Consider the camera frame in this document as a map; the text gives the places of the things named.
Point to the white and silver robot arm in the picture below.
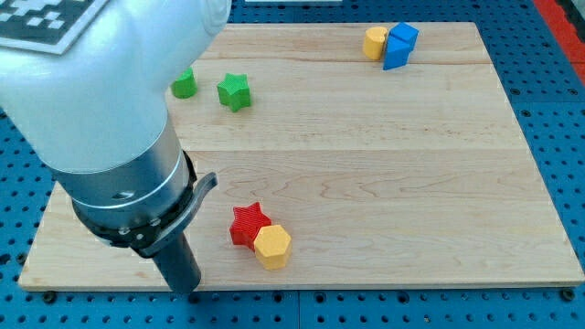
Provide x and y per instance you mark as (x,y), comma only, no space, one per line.
(85,83)

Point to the grey quick-release clamp lever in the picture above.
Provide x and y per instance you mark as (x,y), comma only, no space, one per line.
(167,229)

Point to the yellow heart block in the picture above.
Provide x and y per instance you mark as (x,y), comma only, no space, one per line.
(374,42)

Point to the light wooden board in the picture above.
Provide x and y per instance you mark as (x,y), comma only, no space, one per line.
(418,177)

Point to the yellow hexagon block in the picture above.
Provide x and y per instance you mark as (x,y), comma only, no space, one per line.
(273,247)

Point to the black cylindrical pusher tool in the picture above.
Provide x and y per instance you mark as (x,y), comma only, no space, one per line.
(178,265)

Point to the blue triangle block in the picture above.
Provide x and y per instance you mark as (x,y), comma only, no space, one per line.
(397,53)

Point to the black and white fiducial tag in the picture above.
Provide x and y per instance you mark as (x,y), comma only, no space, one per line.
(47,26)

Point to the red star block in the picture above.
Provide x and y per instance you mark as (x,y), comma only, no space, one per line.
(247,224)

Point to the green half-round block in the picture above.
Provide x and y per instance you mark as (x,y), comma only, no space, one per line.
(185,86)

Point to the blue cube block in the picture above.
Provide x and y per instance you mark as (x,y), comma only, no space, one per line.
(405,33)

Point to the green star block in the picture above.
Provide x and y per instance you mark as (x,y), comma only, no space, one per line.
(234,91)

